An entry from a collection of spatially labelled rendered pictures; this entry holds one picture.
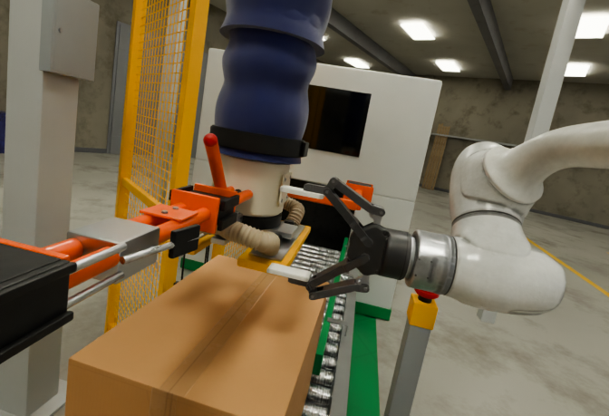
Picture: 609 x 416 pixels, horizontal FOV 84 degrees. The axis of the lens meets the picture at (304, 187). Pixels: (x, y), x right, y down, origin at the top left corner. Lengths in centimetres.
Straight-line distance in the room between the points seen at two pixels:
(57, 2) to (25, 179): 66
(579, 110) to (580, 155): 1508
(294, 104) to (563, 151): 48
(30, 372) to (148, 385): 131
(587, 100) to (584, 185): 296
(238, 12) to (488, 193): 57
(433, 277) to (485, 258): 7
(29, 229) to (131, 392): 109
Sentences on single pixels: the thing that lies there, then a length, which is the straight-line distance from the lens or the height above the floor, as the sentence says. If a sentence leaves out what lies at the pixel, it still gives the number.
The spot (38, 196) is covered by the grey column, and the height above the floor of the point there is 100.
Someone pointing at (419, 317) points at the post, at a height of 96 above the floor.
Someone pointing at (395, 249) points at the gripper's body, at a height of 127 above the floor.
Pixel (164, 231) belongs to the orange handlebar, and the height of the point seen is 127.
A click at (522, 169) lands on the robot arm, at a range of 58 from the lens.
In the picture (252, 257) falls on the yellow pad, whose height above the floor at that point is 115.
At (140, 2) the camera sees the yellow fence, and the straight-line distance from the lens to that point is 212.
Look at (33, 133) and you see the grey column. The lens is 164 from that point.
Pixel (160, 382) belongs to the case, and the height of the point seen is 95.
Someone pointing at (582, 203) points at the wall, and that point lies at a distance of 1547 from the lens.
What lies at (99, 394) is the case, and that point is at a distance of 79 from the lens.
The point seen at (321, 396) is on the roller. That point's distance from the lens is 138.
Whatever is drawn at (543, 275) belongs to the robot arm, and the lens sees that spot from 57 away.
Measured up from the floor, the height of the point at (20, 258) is 128.
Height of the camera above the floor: 141
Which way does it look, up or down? 9 degrees down
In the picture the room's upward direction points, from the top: 10 degrees clockwise
